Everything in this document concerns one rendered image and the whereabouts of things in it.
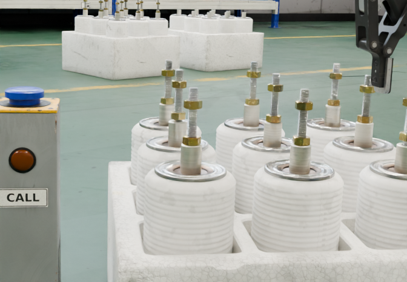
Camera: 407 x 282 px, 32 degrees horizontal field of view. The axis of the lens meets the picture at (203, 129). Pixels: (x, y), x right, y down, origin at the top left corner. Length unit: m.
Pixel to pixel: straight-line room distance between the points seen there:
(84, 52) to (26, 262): 2.49
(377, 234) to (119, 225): 0.28
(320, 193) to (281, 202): 0.04
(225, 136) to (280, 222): 0.25
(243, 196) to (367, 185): 0.16
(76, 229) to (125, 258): 0.60
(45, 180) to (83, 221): 0.59
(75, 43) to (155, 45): 0.37
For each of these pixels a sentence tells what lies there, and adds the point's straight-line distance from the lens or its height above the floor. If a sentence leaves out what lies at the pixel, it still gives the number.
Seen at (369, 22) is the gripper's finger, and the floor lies 0.41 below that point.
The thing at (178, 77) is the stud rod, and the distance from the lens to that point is 0.84.
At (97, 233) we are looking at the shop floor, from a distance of 1.28.
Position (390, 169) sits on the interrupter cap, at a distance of 0.81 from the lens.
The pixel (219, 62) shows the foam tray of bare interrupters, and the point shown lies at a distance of 3.49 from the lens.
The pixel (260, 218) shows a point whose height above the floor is 0.20.
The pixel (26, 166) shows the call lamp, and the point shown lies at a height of 0.26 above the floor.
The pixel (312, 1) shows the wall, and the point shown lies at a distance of 8.28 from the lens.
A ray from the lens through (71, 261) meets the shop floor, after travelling 1.16.
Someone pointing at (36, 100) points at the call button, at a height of 0.32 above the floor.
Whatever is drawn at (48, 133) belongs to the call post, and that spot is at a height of 0.29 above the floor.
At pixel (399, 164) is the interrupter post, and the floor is 0.26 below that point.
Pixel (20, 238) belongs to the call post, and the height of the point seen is 0.18.
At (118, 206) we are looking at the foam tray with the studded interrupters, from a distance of 0.85.
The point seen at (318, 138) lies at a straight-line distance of 0.98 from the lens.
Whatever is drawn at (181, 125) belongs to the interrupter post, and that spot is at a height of 0.28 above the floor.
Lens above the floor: 0.45
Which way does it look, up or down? 12 degrees down
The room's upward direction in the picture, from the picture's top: 2 degrees clockwise
